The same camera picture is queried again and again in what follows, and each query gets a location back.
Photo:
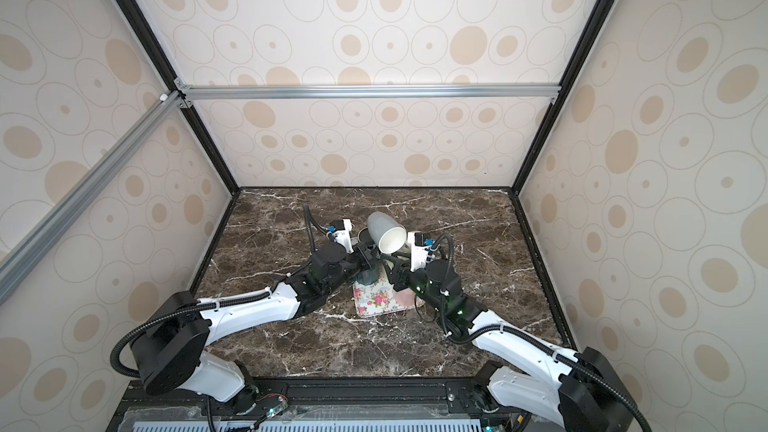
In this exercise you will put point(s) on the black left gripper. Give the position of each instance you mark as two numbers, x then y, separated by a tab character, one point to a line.
365	255

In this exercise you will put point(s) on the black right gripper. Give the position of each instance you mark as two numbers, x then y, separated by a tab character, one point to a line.
405	265

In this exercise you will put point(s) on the grey mug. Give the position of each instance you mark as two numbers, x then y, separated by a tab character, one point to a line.
388	235

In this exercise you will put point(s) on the dark teal mug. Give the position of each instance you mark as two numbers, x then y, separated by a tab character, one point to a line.
369	276

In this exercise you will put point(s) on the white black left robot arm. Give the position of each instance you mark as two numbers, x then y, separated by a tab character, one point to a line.
168	352

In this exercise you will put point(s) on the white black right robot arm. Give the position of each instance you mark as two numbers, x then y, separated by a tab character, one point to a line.
578	391

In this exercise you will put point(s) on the black mug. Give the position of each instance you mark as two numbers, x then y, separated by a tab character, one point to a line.
365	236

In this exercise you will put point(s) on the pink mug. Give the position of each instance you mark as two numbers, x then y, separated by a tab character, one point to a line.
407	299

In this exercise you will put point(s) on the floral rectangular tray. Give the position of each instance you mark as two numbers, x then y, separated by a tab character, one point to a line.
376	299

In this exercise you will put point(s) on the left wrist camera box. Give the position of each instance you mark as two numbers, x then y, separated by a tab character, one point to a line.
340	232

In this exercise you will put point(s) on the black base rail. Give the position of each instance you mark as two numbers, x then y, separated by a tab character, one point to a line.
330	404

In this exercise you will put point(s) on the horizontal aluminium rail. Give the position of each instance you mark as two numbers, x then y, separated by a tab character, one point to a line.
378	91

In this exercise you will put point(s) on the slanted left aluminium rail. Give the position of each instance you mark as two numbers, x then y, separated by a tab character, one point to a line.
38	242

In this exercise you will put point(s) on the right black frame post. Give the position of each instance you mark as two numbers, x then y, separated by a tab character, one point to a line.
594	25

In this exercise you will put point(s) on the black frame post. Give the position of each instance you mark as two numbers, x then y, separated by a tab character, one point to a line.
161	63
594	25

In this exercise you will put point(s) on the left black frame post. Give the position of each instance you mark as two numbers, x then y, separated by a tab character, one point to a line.
161	63

